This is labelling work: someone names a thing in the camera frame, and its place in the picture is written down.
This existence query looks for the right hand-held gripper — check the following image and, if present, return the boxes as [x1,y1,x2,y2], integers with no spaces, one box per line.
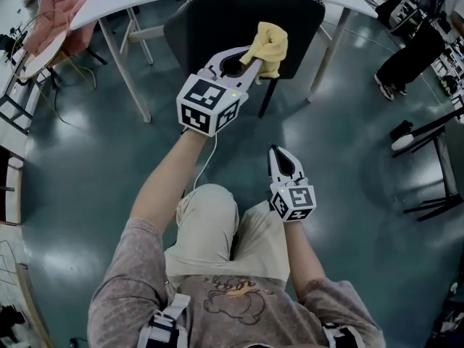
[268,144,318,223]

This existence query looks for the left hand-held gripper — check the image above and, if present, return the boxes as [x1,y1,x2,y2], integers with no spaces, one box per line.
[175,46,265,138]

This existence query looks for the yellow cloth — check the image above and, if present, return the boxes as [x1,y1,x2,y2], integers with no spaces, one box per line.
[239,21,289,86]

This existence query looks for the black chair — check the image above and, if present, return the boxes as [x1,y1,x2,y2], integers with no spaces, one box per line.
[162,0,326,119]

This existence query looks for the person's left forearm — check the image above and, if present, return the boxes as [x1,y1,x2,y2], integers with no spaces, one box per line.
[129,128,211,228]

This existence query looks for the person's right forearm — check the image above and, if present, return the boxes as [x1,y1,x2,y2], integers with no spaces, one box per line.
[282,220,327,294]

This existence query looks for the person's beige trousers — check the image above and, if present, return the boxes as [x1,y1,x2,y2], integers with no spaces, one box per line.
[162,183,291,286]

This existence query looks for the pink quilted jacket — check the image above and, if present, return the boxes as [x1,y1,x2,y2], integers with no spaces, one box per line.
[23,0,97,56]

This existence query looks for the person's grey printed shirt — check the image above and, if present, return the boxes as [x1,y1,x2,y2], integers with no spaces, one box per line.
[86,215,387,348]

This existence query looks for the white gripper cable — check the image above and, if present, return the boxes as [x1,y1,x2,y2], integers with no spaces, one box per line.
[193,131,219,192]

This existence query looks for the black frame side table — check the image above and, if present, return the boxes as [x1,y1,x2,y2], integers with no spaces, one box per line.
[391,106,464,223]

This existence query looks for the person's right harness strap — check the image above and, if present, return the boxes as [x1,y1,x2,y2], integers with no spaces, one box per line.
[320,320,360,348]

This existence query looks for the person's harness strap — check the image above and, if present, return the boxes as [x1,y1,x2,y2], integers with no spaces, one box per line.
[139,294,192,348]
[320,320,360,348]

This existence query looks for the person's left harness strap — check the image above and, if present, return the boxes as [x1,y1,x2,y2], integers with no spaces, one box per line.
[139,294,192,348]

